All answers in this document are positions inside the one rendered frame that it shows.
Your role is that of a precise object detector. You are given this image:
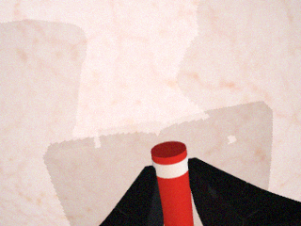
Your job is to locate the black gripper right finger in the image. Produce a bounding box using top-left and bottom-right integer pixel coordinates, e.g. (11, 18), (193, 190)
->
(188, 157), (301, 226)

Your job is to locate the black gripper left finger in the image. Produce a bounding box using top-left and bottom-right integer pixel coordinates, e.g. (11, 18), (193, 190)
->
(99, 165), (165, 226)

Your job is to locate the red peg with white band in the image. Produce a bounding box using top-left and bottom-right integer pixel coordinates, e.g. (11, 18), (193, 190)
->
(151, 142), (195, 226)

